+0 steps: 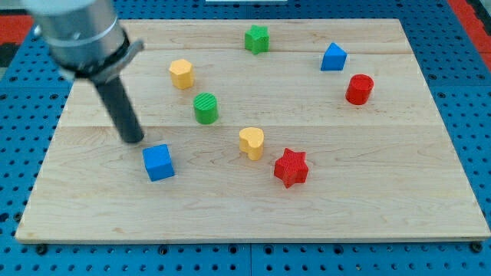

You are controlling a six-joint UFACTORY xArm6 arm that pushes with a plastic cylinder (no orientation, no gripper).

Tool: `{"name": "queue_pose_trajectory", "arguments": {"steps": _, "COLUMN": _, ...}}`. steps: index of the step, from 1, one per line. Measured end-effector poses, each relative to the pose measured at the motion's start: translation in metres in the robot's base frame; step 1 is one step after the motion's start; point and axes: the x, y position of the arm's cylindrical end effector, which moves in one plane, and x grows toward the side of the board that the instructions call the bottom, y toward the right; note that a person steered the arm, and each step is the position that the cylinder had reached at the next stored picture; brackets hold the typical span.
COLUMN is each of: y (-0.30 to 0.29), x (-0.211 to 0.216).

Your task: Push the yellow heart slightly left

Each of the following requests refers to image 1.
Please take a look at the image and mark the wooden board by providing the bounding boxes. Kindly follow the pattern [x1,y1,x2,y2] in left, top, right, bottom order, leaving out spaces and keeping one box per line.
[15,19,490,245]

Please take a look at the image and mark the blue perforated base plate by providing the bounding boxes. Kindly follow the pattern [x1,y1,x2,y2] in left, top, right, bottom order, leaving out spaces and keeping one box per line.
[1,1,490,275]

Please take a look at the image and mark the green star block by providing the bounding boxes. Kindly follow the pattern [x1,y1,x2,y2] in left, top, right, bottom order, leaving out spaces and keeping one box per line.
[244,25,269,54]

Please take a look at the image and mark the red cylinder block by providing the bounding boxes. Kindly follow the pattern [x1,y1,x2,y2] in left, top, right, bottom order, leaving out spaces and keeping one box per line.
[345,74,374,105]

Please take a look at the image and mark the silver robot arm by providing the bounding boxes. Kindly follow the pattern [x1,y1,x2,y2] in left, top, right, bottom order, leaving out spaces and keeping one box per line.
[21,0,144,143]

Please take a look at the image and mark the blue cube block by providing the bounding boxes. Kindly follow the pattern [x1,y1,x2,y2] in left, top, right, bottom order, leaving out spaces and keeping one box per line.
[143,144,175,182]

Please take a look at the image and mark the red star block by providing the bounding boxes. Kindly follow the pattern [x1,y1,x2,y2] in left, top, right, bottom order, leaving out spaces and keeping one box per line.
[273,148,309,189]

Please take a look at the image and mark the yellow heart block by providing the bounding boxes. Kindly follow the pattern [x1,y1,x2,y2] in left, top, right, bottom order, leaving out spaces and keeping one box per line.
[239,127,265,161]

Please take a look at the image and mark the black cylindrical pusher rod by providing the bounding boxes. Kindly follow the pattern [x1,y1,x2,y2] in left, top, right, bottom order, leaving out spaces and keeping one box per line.
[95,77,144,143]

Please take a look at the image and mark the green cylinder block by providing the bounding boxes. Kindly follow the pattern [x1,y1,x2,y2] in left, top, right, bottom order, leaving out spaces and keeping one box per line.
[193,92,219,124]

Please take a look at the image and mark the blue triangle block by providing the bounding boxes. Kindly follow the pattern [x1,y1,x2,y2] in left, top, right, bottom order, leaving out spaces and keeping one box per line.
[320,42,348,71]

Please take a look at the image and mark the yellow hexagon block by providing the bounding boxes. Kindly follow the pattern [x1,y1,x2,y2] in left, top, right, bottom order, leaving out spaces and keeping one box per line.
[169,59,195,90]

